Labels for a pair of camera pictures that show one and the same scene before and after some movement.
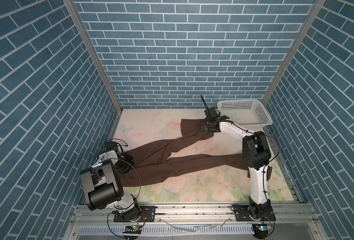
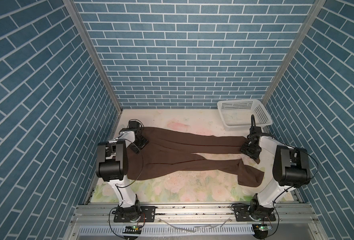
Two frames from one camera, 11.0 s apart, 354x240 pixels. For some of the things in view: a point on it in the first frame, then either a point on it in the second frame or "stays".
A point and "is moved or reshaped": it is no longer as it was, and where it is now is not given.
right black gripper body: (207, 127) to (252, 151)
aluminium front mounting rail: (286, 214) stays
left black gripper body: (124, 164) to (141, 141)
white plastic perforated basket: (252, 113) stays
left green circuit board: (133, 229) stays
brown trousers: (148, 165) is moved or reshaped
